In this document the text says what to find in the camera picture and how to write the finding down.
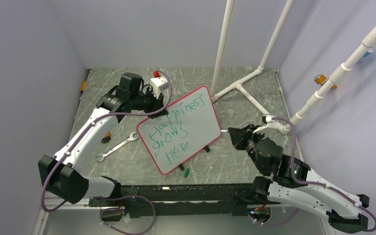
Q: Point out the orange wall knob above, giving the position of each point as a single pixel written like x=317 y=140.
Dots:
x=320 y=79

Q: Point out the aluminium extrusion rail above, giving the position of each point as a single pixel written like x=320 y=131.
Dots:
x=51 y=201

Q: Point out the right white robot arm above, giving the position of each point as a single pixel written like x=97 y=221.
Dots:
x=290 y=181

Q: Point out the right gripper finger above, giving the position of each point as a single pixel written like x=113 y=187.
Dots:
x=250 y=128
x=240 y=142

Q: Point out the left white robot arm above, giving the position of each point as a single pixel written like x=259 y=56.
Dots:
x=60 y=173

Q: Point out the green marker cap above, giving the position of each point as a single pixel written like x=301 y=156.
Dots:
x=186 y=173

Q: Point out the white PVC pipe frame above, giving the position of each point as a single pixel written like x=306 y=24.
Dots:
x=255 y=35

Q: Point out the white diagonal pipe rail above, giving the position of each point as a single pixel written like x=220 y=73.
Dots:
x=340 y=72

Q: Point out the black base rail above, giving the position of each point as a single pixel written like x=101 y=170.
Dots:
x=197 y=199

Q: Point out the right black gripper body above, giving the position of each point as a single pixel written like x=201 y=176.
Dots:
x=250 y=146

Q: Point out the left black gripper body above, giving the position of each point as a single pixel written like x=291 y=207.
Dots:
x=148 y=103

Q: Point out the silver open-end wrench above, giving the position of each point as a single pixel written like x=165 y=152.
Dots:
x=102 y=156

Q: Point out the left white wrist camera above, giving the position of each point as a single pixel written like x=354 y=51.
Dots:
x=159 y=83

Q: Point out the blue wall knob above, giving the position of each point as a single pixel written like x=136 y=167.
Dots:
x=368 y=52

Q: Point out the pink framed whiteboard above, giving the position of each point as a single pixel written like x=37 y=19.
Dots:
x=190 y=125

